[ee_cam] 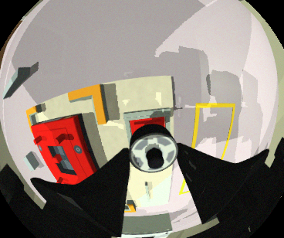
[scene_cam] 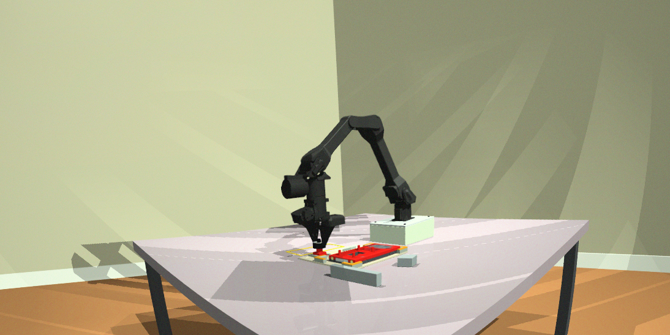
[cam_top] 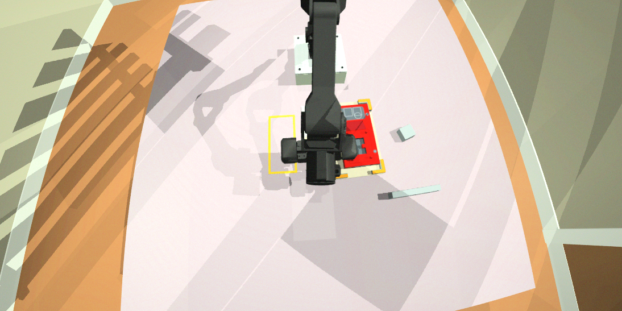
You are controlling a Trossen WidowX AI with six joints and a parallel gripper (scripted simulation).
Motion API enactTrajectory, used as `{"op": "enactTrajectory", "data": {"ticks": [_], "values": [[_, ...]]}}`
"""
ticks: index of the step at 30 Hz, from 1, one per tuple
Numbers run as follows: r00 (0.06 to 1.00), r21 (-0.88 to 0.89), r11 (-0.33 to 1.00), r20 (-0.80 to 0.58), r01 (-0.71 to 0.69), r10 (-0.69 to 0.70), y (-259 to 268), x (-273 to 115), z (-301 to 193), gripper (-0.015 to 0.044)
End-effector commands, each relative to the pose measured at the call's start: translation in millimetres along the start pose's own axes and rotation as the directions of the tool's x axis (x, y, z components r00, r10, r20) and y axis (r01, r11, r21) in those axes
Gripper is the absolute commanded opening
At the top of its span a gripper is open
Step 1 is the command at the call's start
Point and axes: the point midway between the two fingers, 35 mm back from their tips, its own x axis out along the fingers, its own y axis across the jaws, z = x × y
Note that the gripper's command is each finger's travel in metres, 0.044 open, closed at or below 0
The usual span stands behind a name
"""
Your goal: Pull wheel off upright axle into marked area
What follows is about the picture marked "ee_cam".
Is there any yellow rectangular outline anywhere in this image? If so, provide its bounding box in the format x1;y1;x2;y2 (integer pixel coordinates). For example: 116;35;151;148
179;103;235;195

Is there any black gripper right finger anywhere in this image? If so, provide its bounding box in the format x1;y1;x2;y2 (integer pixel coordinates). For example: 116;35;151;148
177;143;269;224

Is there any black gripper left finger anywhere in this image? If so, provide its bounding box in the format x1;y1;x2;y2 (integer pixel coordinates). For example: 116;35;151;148
30;148;130;237

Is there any black wheel with grey hub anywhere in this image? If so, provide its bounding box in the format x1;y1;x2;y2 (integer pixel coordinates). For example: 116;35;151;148
129;124;179;172

